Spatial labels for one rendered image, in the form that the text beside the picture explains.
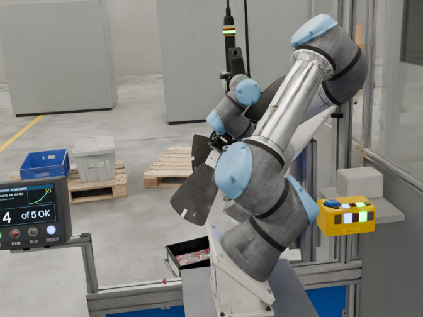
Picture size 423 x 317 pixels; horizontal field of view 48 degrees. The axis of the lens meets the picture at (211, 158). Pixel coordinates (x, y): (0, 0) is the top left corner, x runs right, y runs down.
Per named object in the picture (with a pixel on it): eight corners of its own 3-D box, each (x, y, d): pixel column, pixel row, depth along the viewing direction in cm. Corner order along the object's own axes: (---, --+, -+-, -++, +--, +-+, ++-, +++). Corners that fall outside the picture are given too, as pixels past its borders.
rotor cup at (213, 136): (244, 135, 200) (219, 117, 196) (258, 134, 186) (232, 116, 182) (226, 164, 198) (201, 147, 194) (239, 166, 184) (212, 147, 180)
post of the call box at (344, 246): (346, 258, 161) (347, 225, 158) (349, 263, 158) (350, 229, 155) (337, 260, 161) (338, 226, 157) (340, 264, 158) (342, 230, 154)
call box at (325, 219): (361, 222, 162) (362, 194, 159) (374, 236, 152) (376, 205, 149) (315, 228, 160) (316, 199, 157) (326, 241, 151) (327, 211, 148)
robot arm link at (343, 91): (386, 66, 130) (259, 141, 162) (361, 39, 126) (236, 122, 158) (386, 92, 123) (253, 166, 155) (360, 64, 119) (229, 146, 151)
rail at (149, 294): (356, 277, 165) (357, 256, 162) (361, 283, 161) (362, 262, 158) (90, 309, 155) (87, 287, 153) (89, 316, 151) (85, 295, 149)
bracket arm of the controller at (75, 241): (92, 241, 148) (90, 232, 147) (90, 245, 145) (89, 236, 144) (12, 249, 145) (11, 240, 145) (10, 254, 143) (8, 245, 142)
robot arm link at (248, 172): (274, 221, 106) (368, 41, 123) (226, 183, 100) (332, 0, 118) (245, 218, 116) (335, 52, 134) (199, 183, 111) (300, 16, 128)
